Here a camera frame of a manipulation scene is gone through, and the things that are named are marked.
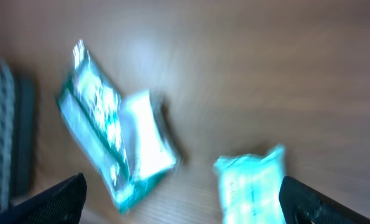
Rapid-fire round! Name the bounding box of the white small sachet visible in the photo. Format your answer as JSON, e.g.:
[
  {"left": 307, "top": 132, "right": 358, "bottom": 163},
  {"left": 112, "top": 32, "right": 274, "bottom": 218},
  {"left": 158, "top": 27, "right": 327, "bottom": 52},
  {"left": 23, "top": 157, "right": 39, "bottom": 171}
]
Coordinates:
[{"left": 118, "top": 90, "right": 178, "bottom": 181}]

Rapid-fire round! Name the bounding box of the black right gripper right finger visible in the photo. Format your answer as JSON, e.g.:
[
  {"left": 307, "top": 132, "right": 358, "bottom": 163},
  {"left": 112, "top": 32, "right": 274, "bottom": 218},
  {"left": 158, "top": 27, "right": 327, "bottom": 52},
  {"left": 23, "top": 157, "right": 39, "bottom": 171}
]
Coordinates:
[{"left": 279, "top": 176, "right": 370, "bottom": 224}]

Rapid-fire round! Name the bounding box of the grey plastic basket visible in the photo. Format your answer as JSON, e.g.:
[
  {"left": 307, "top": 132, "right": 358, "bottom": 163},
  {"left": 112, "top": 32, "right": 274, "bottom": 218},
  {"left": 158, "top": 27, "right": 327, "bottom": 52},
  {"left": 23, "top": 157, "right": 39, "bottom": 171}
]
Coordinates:
[{"left": 0, "top": 60, "right": 36, "bottom": 213}]

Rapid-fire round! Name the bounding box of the green 3M package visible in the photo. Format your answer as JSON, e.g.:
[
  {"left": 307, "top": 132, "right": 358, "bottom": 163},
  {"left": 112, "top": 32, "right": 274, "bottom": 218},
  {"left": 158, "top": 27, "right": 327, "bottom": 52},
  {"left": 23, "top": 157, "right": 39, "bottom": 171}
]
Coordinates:
[{"left": 57, "top": 40, "right": 182, "bottom": 213}]

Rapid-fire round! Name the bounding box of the teal tissue pack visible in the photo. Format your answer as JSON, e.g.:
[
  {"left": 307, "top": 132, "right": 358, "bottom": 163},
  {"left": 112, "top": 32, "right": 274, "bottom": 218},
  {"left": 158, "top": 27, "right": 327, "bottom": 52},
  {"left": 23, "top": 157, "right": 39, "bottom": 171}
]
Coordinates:
[{"left": 213, "top": 144, "right": 285, "bottom": 224}]

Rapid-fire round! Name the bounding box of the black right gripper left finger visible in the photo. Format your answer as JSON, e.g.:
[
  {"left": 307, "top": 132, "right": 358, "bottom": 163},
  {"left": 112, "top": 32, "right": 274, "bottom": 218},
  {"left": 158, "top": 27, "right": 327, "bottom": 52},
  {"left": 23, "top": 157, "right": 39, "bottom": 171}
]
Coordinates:
[{"left": 0, "top": 173, "right": 87, "bottom": 224}]

